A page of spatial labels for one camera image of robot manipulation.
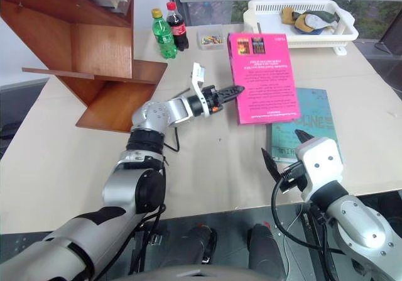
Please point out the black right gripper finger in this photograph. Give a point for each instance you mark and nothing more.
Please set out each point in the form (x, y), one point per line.
(304, 136)
(271, 164)

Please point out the teal book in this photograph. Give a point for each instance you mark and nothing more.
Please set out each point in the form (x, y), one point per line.
(314, 111)

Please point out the cola bottle red label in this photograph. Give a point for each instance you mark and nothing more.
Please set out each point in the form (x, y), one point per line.
(178, 26)

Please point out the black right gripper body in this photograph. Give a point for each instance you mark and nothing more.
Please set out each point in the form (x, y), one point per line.
(295, 183)

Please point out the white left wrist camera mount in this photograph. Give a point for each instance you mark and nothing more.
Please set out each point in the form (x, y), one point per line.
(198, 73)

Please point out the clear box colourful clips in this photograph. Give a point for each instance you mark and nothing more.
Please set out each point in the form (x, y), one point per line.
(211, 39)

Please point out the mustard yellow cloth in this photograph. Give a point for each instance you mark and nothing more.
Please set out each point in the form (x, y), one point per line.
(287, 15)

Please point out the dark green cloth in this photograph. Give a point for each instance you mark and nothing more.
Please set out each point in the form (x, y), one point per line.
(323, 14)

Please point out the wooden bookshelf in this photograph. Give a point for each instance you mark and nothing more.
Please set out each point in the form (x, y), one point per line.
(94, 42)

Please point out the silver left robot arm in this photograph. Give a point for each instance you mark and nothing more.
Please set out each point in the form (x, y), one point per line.
(125, 180)

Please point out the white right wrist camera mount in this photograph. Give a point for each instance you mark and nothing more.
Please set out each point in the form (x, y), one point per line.
(320, 164)

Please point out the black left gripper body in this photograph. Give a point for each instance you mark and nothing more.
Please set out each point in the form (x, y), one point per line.
(213, 98)

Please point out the pink book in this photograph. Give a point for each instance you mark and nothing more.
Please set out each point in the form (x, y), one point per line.
(260, 73)

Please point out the grey robot torso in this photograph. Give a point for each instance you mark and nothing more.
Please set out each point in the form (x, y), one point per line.
(207, 273)

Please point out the white blue cloth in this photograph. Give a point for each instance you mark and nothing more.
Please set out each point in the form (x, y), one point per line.
(311, 24)

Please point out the white plastic basket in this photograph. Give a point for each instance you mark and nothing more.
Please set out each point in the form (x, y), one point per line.
(267, 26)

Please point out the green soda bottle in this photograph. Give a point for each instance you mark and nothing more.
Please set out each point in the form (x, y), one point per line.
(164, 36)

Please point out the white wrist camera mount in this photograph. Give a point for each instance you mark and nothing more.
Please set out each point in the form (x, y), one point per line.
(320, 164)
(198, 73)

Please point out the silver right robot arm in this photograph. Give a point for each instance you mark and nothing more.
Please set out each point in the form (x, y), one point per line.
(355, 218)

